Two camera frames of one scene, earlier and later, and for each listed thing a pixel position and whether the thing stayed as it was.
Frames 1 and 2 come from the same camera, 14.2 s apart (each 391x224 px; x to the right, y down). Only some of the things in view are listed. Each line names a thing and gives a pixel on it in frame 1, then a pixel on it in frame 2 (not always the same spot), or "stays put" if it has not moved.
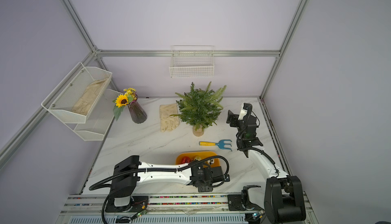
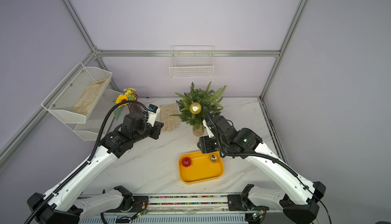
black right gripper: [233, 118] to [206, 143]
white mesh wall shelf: [82, 102] stays put
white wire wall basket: [192, 61] stays put
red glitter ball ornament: [185, 160] stays put
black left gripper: [206, 189] to [157, 129]
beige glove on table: [168, 122] stays put
